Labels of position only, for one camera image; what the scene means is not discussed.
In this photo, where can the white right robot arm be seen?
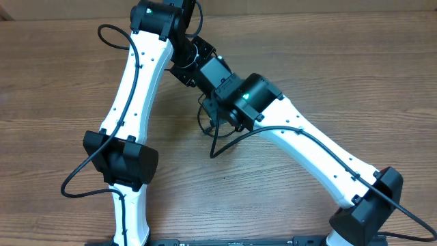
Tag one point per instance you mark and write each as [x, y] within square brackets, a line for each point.
[365, 195]

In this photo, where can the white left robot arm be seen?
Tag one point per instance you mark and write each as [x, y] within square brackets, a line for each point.
[118, 150]

